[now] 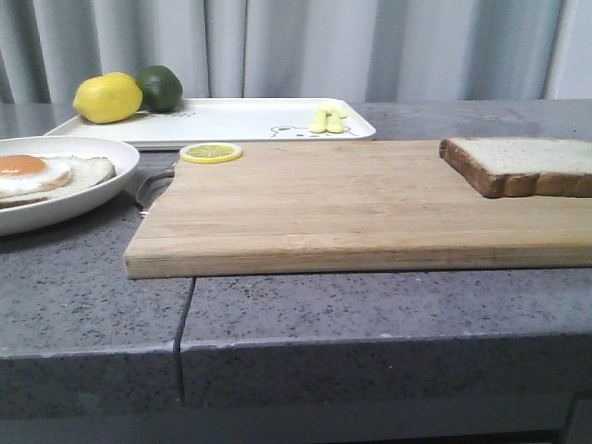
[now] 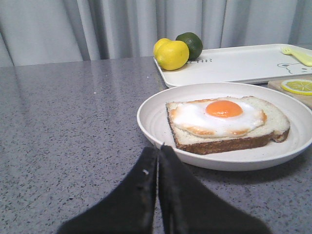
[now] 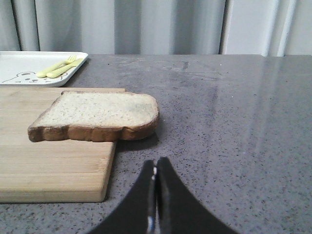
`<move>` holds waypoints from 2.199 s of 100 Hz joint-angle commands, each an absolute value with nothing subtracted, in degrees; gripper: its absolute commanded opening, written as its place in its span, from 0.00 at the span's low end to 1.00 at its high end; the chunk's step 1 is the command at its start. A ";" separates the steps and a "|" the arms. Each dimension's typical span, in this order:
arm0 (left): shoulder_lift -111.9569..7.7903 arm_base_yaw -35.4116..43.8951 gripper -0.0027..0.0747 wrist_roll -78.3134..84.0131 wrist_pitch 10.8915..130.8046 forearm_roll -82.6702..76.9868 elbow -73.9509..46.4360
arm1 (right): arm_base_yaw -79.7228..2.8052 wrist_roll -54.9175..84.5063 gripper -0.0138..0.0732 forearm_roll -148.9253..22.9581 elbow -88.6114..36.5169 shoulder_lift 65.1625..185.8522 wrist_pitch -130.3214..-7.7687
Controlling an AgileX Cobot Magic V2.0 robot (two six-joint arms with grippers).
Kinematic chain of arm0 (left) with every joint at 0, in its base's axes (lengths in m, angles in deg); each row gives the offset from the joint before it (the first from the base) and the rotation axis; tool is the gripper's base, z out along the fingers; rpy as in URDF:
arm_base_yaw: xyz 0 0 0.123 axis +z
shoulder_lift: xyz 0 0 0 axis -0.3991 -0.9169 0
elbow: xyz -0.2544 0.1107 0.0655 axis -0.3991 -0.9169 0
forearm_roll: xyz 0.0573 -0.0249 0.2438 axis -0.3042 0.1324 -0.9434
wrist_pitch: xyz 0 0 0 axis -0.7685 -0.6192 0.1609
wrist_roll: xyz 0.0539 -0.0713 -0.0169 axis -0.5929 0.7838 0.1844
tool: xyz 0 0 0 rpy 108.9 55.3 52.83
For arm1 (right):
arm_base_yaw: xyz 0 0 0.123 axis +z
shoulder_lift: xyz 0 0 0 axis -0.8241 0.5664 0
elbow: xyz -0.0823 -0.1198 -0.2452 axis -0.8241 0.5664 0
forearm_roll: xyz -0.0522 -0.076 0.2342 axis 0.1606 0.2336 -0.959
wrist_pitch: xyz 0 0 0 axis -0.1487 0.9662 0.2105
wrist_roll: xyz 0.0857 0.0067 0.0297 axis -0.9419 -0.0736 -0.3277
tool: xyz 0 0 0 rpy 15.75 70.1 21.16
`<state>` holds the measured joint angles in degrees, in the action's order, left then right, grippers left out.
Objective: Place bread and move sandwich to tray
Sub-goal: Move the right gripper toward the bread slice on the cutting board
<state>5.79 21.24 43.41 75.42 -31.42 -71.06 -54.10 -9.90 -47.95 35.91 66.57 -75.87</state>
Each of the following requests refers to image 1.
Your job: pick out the white bread slice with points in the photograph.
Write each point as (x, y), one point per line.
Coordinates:
(84, 173)
(499, 167)

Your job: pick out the white round plate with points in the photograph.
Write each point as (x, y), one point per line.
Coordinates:
(123, 156)

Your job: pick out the fried egg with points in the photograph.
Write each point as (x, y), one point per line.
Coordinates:
(24, 174)

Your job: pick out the white rectangular tray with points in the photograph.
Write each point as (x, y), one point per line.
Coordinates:
(222, 120)

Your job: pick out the wooden cutting board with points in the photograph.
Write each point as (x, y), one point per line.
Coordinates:
(293, 207)

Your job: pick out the yellow plastic fork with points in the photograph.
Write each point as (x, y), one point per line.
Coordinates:
(318, 123)

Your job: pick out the lemon slice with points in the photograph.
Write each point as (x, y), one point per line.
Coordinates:
(211, 153)

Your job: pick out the green lime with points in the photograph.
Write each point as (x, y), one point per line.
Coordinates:
(161, 89)

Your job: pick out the grey curtain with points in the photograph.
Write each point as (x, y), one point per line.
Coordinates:
(360, 51)

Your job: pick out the yellow lemon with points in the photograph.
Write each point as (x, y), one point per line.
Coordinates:
(108, 98)

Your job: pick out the metal cutting board handle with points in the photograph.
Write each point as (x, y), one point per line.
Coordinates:
(143, 183)

